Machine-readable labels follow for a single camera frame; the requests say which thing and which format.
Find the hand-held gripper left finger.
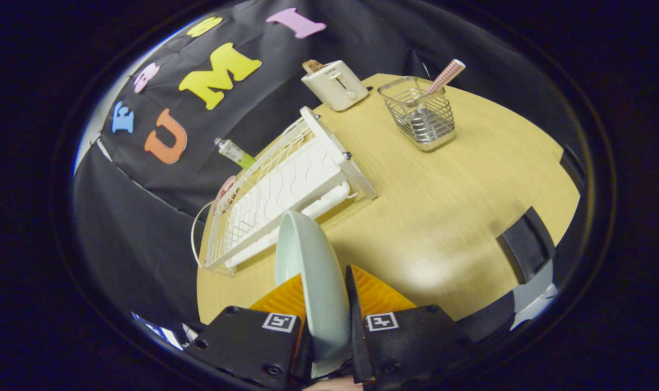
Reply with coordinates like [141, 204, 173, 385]
[184, 274, 315, 391]

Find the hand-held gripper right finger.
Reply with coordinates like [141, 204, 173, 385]
[344, 264, 476, 390]

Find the pale green plate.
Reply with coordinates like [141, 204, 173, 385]
[275, 210, 353, 379]

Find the white wire dish rack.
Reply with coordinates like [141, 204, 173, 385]
[191, 106, 379, 276]

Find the metal wire basket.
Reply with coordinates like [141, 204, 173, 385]
[377, 76, 457, 152]

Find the pink checkered handle spoon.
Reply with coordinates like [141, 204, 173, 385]
[411, 59, 466, 139]

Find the pink dish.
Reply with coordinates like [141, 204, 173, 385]
[214, 175, 238, 207]

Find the black backdrop cloth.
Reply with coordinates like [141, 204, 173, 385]
[72, 0, 588, 332]

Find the black chair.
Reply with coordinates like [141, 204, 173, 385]
[497, 206, 556, 285]

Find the clear bottle with green liquid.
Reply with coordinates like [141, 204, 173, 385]
[214, 137, 257, 169]

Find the cream white toaster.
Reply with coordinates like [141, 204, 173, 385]
[301, 60, 370, 112]

